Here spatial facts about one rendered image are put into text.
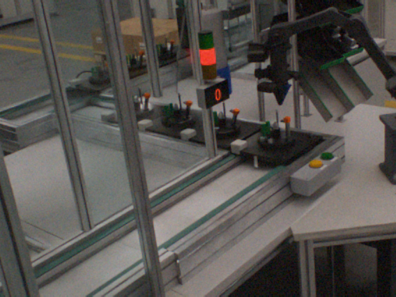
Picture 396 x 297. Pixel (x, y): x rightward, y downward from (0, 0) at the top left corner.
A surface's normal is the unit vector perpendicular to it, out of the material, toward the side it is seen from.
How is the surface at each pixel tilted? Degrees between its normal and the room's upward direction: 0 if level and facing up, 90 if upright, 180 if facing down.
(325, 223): 0
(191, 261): 90
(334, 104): 45
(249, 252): 0
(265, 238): 0
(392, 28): 90
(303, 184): 90
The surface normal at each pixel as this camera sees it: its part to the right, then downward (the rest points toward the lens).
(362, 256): -0.11, -0.91
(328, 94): 0.36, -0.47
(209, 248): 0.75, 0.18
